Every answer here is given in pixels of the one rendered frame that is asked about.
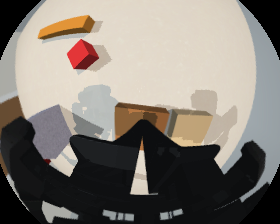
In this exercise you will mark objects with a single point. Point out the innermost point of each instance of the red cube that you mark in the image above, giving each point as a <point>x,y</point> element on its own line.
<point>82,54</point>

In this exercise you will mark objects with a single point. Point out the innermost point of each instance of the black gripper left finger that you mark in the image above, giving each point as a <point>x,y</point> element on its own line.
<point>120,153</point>

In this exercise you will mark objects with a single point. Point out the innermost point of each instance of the orange flat bar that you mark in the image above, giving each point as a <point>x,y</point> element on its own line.
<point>67,27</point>

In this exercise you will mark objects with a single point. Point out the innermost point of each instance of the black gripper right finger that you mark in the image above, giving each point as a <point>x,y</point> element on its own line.
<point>163,156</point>

